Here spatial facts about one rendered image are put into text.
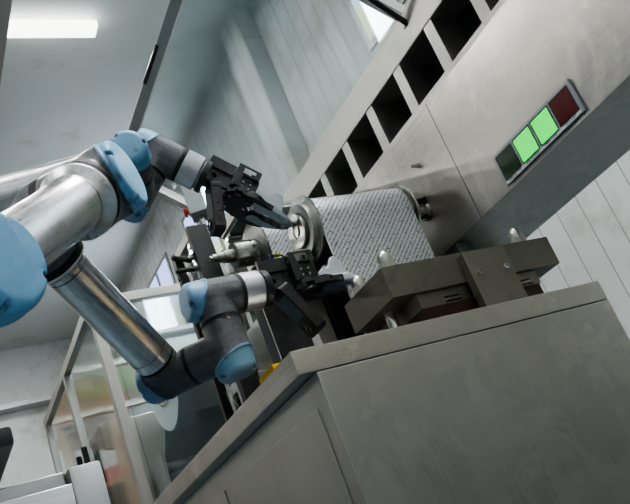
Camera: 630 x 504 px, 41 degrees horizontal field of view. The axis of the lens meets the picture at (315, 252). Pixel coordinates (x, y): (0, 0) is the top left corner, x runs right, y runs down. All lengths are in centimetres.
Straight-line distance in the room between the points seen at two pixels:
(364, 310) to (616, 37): 64
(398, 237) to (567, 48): 51
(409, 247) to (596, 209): 222
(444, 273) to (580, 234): 250
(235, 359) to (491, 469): 47
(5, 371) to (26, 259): 1011
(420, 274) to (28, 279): 78
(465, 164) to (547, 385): 57
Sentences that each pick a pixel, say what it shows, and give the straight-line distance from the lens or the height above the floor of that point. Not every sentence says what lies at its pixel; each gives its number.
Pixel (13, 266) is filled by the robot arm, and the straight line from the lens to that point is 91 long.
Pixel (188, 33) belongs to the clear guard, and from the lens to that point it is 227.
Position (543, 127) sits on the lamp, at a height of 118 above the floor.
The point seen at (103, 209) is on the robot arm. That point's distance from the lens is 122.
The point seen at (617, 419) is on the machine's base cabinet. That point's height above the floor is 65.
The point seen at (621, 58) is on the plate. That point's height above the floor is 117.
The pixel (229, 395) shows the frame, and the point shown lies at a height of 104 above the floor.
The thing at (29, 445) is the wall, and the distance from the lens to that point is 1075.
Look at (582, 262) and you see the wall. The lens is 401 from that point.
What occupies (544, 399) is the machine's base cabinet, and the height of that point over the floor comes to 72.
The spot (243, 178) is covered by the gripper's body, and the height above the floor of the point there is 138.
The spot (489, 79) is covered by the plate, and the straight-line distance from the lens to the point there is 175.
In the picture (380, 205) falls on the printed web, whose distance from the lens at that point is 180.
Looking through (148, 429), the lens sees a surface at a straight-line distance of 253.
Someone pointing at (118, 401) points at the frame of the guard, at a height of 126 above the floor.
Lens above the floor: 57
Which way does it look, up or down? 21 degrees up
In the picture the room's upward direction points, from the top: 22 degrees counter-clockwise
